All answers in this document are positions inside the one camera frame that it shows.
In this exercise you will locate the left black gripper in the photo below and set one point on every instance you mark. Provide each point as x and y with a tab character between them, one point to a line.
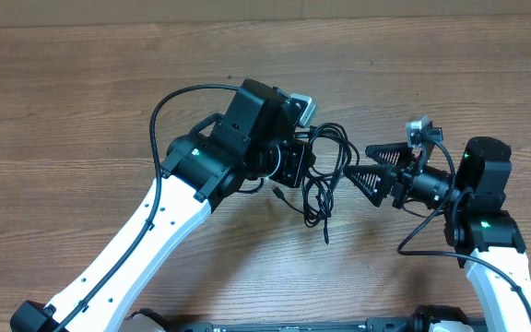
300	156

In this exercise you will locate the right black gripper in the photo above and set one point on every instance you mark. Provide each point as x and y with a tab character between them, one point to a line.
406	171

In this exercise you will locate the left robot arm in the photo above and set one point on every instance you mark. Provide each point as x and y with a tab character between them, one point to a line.
253	139

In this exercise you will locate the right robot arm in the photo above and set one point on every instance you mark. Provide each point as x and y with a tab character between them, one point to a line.
467	222

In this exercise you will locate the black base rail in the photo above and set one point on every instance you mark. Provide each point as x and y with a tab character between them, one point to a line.
390	324

